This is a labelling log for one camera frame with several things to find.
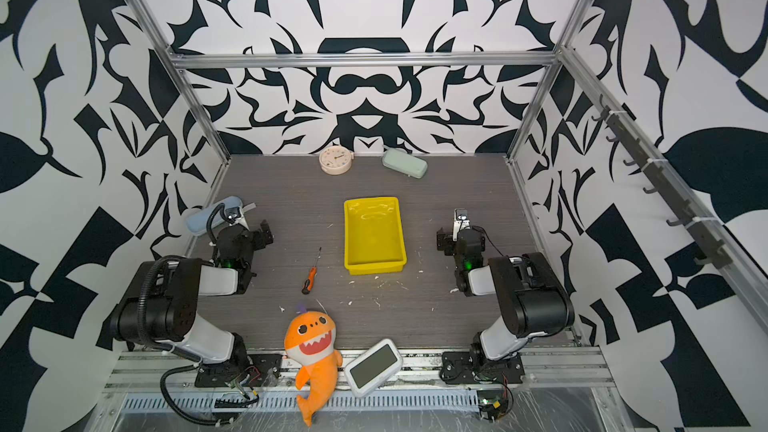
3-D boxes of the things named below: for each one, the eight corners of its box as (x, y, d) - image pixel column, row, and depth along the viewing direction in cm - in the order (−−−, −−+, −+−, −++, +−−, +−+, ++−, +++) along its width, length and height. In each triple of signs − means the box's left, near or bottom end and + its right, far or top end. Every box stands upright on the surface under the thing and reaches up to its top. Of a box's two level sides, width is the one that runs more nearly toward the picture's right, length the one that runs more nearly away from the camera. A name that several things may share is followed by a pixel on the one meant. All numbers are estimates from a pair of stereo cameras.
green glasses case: (378, 163, 120) (378, 158, 118) (388, 150, 125) (389, 145, 123) (421, 180, 115) (422, 175, 113) (430, 165, 120) (431, 160, 118)
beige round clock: (317, 174, 117) (316, 168, 114) (322, 151, 125) (320, 145, 122) (351, 174, 117) (351, 168, 114) (353, 151, 125) (353, 145, 122)
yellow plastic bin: (340, 275, 92) (338, 264, 86) (347, 207, 108) (345, 194, 102) (404, 275, 92) (406, 264, 86) (402, 207, 108) (403, 194, 102)
